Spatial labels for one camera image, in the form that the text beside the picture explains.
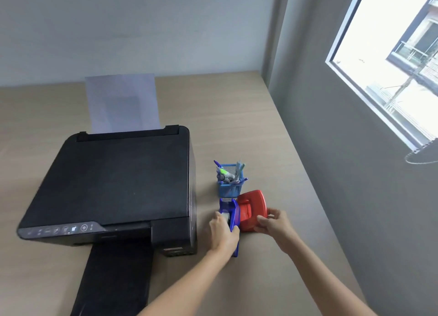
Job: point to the person's right hand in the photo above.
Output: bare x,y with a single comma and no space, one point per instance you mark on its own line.
278,227

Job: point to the person's left hand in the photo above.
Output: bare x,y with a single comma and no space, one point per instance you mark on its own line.
221,234

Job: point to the person's right thumb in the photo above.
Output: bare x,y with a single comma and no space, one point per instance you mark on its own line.
261,220

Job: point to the person's left thumb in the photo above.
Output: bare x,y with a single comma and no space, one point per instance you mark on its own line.
235,233

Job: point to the blue tape dispenser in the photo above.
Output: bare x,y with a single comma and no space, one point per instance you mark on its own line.
231,220

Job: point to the red hole punch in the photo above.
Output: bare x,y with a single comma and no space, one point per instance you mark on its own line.
249,209

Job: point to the person's left forearm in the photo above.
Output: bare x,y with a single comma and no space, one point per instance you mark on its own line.
185,284

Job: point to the person's right forearm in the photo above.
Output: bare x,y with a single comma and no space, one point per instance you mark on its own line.
328,281

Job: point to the white tape roll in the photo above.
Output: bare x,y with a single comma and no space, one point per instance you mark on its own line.
226,218

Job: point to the blue mesh pen holder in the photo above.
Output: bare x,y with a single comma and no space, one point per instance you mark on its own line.
230,185

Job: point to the bunch of pens and markers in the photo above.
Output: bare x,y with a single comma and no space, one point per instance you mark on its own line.
228,174

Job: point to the black inkjet printer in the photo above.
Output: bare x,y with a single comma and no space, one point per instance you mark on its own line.
113,203

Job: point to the white paper sheet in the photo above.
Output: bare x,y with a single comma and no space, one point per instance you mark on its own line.
122,102

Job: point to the window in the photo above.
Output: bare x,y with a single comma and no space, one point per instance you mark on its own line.
390,62

